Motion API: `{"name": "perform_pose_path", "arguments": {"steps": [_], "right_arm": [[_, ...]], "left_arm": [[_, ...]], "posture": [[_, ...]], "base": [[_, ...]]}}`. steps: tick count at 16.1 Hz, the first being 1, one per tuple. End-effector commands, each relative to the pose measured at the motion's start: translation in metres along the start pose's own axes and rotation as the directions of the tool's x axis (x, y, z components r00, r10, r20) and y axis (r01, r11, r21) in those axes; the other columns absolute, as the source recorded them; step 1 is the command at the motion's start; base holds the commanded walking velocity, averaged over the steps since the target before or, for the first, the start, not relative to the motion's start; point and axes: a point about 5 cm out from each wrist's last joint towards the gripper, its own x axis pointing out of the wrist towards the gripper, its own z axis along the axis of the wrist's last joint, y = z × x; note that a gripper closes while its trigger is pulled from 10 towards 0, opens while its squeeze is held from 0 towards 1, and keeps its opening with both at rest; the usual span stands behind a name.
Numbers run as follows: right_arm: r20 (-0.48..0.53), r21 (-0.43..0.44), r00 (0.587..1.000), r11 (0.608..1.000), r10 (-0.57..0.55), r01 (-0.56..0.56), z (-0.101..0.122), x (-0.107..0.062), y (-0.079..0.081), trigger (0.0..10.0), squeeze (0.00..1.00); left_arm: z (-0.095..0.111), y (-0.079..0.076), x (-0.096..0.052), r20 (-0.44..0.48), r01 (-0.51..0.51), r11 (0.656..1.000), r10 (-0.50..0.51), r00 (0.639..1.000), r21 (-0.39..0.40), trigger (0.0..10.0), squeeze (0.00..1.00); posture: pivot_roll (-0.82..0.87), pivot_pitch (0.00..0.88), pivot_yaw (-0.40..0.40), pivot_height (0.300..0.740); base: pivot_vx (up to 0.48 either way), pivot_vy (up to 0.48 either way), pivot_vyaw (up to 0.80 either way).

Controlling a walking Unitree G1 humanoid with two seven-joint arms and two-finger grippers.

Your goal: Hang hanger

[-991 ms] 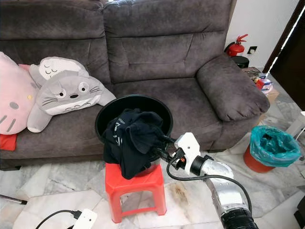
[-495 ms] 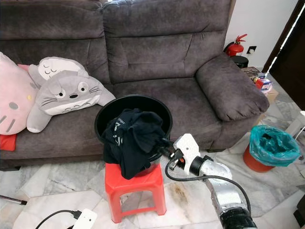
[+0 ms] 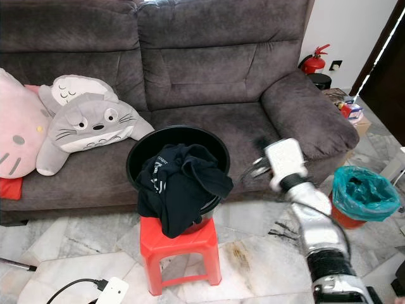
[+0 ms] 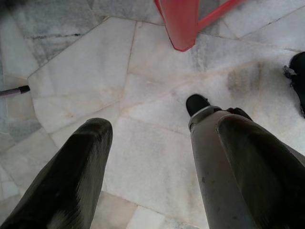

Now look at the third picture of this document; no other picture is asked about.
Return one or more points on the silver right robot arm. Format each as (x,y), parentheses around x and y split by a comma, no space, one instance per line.
(316,228)

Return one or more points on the black plastic bucket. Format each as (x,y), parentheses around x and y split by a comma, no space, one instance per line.
(171,135)

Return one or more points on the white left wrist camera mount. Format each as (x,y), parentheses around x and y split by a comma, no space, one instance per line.
(112,291)

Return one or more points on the black garment white print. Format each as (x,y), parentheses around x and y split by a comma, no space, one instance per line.
(183,196)

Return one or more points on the small black round bin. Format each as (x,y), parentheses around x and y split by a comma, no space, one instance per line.
(319,81)

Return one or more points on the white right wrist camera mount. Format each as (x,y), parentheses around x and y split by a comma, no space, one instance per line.
(285,158)

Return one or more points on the dark grey fabric sofa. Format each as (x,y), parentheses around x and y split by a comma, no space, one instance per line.
(215,69)

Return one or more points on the teal bag trash bin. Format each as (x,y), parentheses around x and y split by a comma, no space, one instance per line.
(364,193)

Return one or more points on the red plastic stool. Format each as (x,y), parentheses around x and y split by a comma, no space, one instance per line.
(177,247)

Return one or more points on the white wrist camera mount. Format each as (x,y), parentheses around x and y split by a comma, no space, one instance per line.
(285,158)
(112,291)

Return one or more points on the red cushion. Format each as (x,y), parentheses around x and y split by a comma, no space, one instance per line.
(9,188)

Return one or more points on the dark wooden door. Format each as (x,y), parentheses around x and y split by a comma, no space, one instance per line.
(389,82)

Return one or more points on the red fire extinguisher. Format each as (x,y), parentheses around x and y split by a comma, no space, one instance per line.
(313,63)

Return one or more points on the grey Totoro plush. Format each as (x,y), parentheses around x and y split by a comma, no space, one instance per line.
(95,126)

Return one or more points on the pink Hello Kitty plush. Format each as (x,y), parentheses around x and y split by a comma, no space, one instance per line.
(19,126)

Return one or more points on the wall power socket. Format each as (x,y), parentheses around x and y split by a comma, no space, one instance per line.
(336,64)

